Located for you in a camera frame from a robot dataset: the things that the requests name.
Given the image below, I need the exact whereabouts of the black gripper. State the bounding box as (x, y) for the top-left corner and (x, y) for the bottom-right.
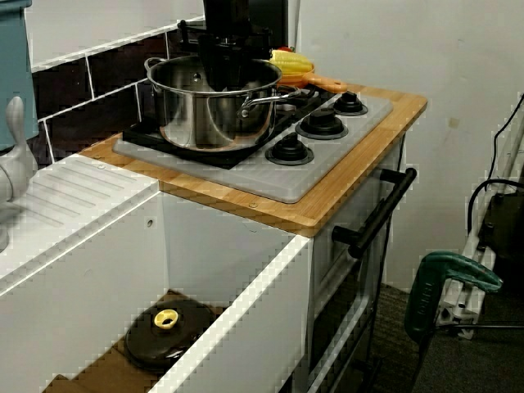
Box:
(178, 0), (273, 93)

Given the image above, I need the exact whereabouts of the stainless steel pot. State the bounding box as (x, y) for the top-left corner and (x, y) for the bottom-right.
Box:
(143, 55), (306, 152)

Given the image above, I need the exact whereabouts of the yellow toy corn cob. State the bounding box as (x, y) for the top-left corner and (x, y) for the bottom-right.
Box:
(268, 48), (314, 76)

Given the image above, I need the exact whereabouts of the orange toy frying pan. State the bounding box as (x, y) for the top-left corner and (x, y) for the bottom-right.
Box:
(268, 61), (348, 94)

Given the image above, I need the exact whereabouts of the black stove knob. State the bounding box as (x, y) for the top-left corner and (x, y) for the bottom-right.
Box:
(264, 133), (316, 166)
(295, 108), (349, 139)
(332, 90), (368, 116)

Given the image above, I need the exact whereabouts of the dark tile backsplash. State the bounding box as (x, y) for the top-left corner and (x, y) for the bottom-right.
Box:
(30, 7), (242, 165)

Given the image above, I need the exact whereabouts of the black burner grate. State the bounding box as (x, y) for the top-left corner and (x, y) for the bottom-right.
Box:
(122, 88), (341, 171)

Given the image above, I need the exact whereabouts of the grey toy stove panel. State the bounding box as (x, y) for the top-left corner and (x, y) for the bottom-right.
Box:
(113, 96), (394, 205)

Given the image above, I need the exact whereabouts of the teal box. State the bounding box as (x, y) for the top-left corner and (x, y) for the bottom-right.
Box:
(0, 0), (40, 152)

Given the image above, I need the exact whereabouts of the grey toy faucet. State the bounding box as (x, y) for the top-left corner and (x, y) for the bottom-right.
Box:
(0, 96), (40, 253)

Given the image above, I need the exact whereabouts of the white toy kitchen cabinet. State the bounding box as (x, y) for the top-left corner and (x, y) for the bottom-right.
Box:
(0, 84), (429, 393)

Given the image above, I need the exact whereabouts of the black lid yellow knob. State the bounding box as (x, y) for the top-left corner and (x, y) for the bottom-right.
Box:
(124, 297), (214, 373)

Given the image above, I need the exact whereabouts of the green clamp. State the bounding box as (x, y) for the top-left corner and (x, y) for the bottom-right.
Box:
(404, 251), (504, 343)

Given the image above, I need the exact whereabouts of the brown cardboard sheet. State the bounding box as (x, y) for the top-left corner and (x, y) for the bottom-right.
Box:
(43, 288), (230, 393)

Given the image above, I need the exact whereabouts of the dark bulky machine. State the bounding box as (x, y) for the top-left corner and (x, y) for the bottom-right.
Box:
(477, 192), (524, 287)

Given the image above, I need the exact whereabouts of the black oven door handle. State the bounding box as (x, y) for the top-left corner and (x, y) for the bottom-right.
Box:
(331, 166), (418, 259)

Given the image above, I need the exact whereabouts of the thick black cable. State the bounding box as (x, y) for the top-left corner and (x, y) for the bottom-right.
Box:
(466, 178), (524, 246)

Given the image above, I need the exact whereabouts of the thin black cable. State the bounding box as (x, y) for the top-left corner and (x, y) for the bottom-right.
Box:
(490, 92), (524, 181)

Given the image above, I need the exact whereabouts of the silver aluminium frame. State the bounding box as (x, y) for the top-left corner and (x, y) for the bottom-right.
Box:
(433, 122), (524, 341)

